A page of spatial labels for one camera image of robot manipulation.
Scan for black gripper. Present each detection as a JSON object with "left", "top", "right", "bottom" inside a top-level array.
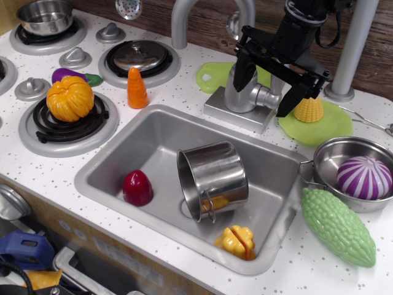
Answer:
[{"left": 233, "top": 12, "right": 331, "bottom": 117}]

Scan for silver faucet lever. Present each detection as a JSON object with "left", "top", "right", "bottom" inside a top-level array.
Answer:
[{"left": 250, "top": 84, "right": 281, "bottom": 109}]

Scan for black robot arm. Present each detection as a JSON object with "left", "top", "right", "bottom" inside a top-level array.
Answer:
[{"left": 233, "top": 1, "right": 352, "bottom": 117}]

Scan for grey vertical pole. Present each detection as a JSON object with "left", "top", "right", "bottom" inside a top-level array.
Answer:
[{"left": 324, "top": 0, "right": 379, "bottom": 103}]

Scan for silver toy faucet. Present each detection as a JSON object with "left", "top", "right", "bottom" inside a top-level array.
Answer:
[{"left": 171, "top": 0, "right": 284, "bottom": 134}]

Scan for yellow toy corn piece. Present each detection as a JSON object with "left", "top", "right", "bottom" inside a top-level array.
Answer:
[{"left": 294, "top": 97, "right": 324, "bottom": 123}]

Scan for green toy cutting board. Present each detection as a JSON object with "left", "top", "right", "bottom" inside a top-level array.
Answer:
[{"left": 195, "top": 62, "right": 272, "bottom": 93}]

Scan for light green plastic plate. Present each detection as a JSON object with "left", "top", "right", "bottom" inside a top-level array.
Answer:
[{"left": 278, "top": 99, "right": 353, "bottom": 146}]

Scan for steel pot in sink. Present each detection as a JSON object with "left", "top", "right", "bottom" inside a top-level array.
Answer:
[{"left": 176, "top": 141, "right": 249, "bottom": 223}]

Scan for steel pot lid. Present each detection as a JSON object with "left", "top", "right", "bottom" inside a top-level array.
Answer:
[{"left": 112, "top": 40, "right": 168, "bottom": 71}]

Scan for orange toy carrot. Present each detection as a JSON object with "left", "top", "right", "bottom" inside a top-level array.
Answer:
[{"left": 127, "top": 68, "right": 149, "bottom": 109}]

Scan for purple white toy onion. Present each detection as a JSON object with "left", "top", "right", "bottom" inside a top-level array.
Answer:
[{"left": 336, "top": 155, "right": 392, "bottom": 200}]

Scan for steel slotted spoon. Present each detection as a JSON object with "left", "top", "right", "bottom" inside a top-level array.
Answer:
[{"left": 115, "top": 0, "right": 143, "bottom": 20}]

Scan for middle stove burner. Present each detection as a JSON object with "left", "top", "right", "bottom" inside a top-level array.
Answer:
[{"left": 98, "top": 40, "right": 181, "bottom": 89}]

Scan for stove burner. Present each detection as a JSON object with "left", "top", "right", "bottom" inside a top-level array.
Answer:
[
  {"left": 9, "top": 17, "right": 87, "bottom": 56},
  {"left": 18, "top": 92, "right": 119, "bottom": 158},
  {"left": 98, "top": 40, "right": 181, "bottom": 89},
  {"left": 0, "top": 57, "right": 18, "bottom": 95}
]

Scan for green toy bitter gourd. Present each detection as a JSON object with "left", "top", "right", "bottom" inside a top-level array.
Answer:
[{"left": 301, "top": 188, "right": 376, "bottom": 268}]

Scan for yellow toy pepper piece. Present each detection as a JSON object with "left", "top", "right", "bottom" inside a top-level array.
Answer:
[{"left": 214, "top": 225, "right": 256, "bottom": 261}]

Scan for grey toy sink basin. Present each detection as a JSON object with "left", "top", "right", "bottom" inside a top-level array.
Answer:
[{"left": 74, "top": 105, "right": 304, "bottom": 275}]

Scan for grey stove knob upper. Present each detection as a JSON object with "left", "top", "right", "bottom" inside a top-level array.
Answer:
[{"left": 96, "top": 22, "right": 126, "bottom": 44}]

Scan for grey stove knob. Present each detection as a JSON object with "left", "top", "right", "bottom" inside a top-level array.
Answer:
[
  {"left": 96, "top": 22, "right": 126, "bottom": 44},
  {"left": 59, "top": 47, "right": 92, "bottom": 70},
  {"left": 15, "top": 77, "right": 50, "bottom": 101}
]

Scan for red toy fruit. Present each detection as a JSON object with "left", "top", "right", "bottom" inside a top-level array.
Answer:
[{"left": 122, "top": 170, "right": 154, "bottom": 207}]

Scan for purple toy eggplant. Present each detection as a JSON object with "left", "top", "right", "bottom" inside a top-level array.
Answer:
[{"left": 52, "top": 68, "right": 104, "bottom": 87}]

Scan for grey stove knob middle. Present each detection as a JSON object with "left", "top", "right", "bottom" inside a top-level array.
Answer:
[{"left": 59, "top": 47, "right": 92, "bottom": 70}]

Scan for orange toy pumpkin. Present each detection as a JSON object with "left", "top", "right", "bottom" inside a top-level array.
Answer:
[{"left": 46, "top": 76, "right": 95, "bottom": 122}]

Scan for back left stove burner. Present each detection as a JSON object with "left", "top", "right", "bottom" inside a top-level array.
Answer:
[{"left": 9, "top": 17, "right": 87, "bottom": 56}]

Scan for steel pot on stove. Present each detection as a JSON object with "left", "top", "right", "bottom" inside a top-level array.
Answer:
[{"left": 16, "top": 0, "right": 74, "bottom": 36}]

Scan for front stove burner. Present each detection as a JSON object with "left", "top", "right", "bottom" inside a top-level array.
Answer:
[{"left": 18, "top": 92, "right": 119, "bottom": 158}]

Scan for grey stove knob lower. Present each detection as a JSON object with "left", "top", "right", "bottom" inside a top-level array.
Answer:
[{"left": 15, "top": 77, "right": 50, "bottom": 101}]

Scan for far left stove burner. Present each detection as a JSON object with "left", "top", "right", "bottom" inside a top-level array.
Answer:
[{"left": 0, "top": 57, "right": 18, "bottom": 95}]

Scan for grey oven knob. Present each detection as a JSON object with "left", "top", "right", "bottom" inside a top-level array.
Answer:
[{"left": 1, "top": 184, "right": 32, "bottom": 221}]

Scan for blue clamp tool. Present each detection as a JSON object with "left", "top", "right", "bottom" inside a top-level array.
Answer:
[{"left": 1, "top": 230, "right": 55, "bottom": 270}]

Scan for black cable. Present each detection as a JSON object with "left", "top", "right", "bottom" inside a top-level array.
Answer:
[{"left": 314, "top": 9, "right": 342, "bottom": 49}]

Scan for steel bowl with handle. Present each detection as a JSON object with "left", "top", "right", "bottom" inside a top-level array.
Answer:
[{"left": 298, "top": 136, "right": 392, "bottom": 213}]

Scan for metal wire tongs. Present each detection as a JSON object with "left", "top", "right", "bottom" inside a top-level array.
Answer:
[{"left": 339, "top": 106, "right": 392, "bottom": 136}]

